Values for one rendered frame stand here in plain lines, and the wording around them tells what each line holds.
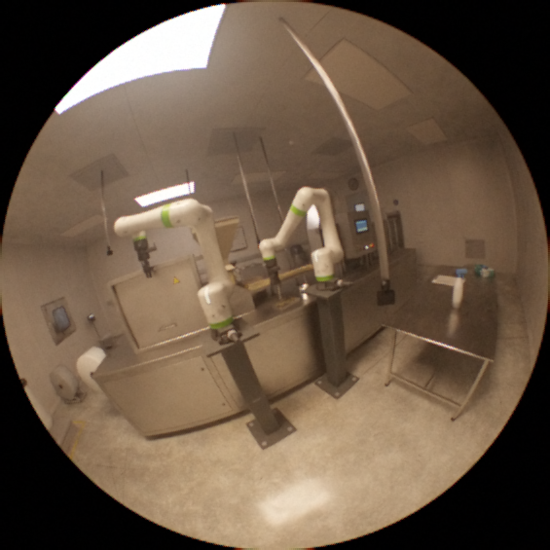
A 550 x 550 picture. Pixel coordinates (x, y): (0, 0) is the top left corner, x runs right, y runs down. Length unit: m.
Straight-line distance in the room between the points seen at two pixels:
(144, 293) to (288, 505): 1.60
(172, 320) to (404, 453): 1.77
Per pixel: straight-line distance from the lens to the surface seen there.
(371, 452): 1.40
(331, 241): 1.24
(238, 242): 5.23
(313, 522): 1.31
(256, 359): 1.30
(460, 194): 4.66
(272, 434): 1.50
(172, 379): 1.32
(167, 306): 1.29
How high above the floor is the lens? 1.31
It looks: 12 degrees down
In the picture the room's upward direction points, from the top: 13 degrees counter-clockwise
